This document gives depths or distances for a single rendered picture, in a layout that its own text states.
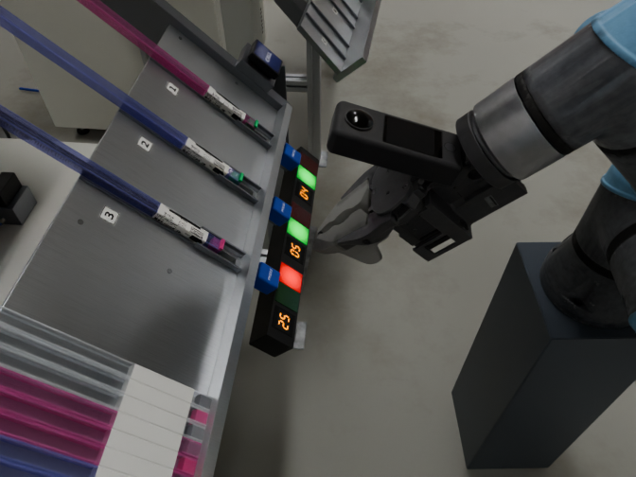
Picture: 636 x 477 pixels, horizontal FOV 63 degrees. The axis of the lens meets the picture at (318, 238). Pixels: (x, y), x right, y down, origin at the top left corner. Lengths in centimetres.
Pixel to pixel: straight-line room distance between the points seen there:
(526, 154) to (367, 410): 95
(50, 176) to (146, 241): 43
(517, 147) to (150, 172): 37
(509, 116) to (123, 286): 36
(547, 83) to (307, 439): 100
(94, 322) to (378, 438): 89
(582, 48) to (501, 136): 8
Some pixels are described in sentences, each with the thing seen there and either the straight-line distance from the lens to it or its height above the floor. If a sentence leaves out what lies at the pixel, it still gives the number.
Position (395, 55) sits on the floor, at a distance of 246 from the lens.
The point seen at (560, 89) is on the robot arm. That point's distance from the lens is 42.
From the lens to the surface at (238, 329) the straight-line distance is 53.
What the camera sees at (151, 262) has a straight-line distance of 54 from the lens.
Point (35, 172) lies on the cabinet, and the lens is 97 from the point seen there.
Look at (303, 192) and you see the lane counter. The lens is 76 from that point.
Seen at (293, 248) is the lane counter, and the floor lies 66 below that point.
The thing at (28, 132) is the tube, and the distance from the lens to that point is 54.
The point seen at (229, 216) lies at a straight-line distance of 62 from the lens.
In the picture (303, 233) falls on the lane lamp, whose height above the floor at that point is 65.
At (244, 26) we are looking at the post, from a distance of 107.
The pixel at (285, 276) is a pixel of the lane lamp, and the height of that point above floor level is 66.
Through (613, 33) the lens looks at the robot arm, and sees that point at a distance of 42.
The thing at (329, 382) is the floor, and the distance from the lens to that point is 132.
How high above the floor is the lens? 118
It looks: 48 degrees down
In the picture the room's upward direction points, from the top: straight up
